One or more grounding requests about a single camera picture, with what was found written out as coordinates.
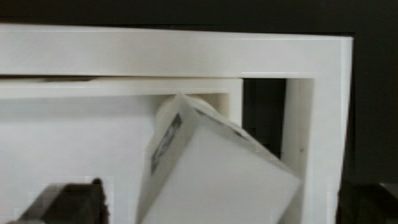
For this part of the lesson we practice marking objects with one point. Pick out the white square table top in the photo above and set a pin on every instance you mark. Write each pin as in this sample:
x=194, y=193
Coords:
x=75, y=129

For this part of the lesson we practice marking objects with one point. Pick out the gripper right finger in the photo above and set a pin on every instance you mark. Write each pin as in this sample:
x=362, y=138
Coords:
x=368, y=203

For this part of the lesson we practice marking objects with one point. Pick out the white U-shaped fence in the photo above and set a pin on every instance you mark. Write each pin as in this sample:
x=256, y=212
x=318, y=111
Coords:
x=94, y=51

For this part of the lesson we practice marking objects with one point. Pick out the white table leg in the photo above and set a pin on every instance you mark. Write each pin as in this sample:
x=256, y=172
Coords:
x=215, y=181

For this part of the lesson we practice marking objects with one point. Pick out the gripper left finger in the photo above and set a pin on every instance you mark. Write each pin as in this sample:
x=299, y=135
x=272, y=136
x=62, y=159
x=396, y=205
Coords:
x=69, y=204

